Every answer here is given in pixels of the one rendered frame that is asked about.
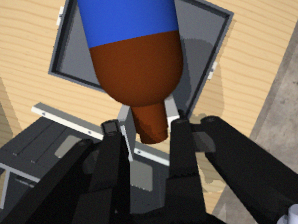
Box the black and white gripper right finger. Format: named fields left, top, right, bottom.
left=163, top=93, right=298, bottom=224

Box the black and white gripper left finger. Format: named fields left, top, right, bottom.
left=0, top=104, right=137, bottom=224

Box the dark grey square tray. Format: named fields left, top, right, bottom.
left=48, top=0, right=234, bottom=119

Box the brown bottle with blue label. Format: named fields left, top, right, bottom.
left=77, top=0, right=184, bottom=144

